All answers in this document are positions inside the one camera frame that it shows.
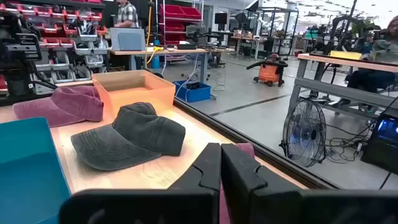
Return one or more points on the wood-topped grey frame table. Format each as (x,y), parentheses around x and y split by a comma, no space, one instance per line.
(342,91)

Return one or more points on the dark grey baseball cap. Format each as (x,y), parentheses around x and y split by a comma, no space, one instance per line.
(140,133)

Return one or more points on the wall rack of small bins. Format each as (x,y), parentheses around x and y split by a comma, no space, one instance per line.
(62,67)

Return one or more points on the beige baseball cap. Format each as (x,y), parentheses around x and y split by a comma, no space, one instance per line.
(247,151)

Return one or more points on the orange shop vacuum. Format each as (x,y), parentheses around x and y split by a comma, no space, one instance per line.
(269,73)

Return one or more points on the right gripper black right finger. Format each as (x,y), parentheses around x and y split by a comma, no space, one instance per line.
(239,180)

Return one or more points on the maroon baseball cap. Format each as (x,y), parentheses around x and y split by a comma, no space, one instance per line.
(68,105)

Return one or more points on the shelf rack with red bins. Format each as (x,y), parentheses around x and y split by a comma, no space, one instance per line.
(178,12)

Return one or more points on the grey box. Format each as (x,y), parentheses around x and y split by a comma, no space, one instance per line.
(127,40)

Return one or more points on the person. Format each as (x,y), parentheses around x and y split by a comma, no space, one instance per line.
(385,46)
(127,15)

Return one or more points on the blue drum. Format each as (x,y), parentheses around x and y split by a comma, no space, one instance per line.
(155,62)

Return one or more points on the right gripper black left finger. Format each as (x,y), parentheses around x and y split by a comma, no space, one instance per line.
(205,174)

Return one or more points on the black monitor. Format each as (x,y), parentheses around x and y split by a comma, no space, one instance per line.
(220,18)

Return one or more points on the blue plastic bin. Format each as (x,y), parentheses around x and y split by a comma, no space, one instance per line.
(28,174)

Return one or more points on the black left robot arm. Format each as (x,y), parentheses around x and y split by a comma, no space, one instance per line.
(18,77)

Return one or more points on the wooden workbench grey legs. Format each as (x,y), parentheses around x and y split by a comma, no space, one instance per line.
(174,51)

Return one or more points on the blue floor crate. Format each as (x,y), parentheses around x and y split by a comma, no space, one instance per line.
(199,93)

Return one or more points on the black floor fan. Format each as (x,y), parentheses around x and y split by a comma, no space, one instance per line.
(312,134)

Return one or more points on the yellow block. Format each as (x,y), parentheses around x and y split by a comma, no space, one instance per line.
(345,55)

